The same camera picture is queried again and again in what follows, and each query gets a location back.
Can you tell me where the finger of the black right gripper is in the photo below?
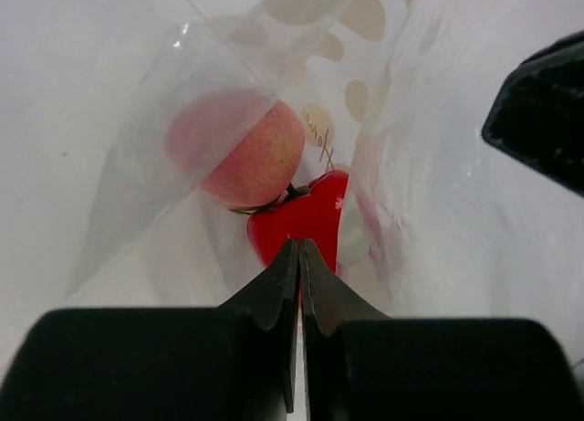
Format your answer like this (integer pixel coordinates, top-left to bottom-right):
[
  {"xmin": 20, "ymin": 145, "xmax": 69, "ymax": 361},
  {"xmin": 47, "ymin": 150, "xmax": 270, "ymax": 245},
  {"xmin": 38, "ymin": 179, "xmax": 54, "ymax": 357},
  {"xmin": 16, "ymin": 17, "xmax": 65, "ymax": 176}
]
[{"xmin": 481, "ymin": 31, "xmax": 583, "ymax": 195}]

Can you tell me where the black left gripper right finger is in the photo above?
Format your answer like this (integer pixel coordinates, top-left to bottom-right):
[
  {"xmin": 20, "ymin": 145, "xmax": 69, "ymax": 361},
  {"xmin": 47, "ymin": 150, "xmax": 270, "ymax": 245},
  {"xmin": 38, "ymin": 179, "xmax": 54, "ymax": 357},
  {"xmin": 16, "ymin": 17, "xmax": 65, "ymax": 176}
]
[{"xmin": 298, "ymin": 240, "xmax": 583, "ymax": 420}]

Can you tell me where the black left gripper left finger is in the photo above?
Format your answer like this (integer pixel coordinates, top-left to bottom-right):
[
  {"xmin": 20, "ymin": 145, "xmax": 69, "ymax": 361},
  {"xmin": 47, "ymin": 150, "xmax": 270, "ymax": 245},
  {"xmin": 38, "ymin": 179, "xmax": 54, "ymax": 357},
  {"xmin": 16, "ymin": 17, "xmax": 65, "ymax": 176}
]
[{"xmin": 1, "ymin": 240, "xmax": 299, "ymax": 420}]

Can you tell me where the clear zip top bag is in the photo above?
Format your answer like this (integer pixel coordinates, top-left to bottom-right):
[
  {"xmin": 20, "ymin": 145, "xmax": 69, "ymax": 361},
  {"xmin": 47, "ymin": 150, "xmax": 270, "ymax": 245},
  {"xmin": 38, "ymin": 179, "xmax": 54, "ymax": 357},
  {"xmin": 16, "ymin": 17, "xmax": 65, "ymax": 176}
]
[{"xmin": 63, "ymin": 0, "xmax": 584, "ymax": 321}]

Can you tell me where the pink fake peach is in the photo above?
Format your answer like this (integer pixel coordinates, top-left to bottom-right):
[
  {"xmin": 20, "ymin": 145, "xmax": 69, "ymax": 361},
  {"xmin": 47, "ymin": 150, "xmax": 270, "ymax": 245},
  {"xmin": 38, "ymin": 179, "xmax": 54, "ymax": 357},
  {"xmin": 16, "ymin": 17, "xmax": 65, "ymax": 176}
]
[{"xmin": 165, "ymin": 89, "xmax": 306, "ymax": 208}]

